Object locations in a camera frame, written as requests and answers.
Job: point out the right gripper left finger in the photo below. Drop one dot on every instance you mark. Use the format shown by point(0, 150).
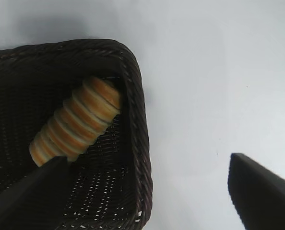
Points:
point(25, 198)

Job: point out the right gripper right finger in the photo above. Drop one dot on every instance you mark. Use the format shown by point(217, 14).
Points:
point(264, 198)

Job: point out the long striped bread roll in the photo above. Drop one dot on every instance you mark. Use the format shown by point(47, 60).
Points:
point(80, 122)

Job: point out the dark brown woven basket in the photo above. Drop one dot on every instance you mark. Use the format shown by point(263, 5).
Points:
point(133, 143)

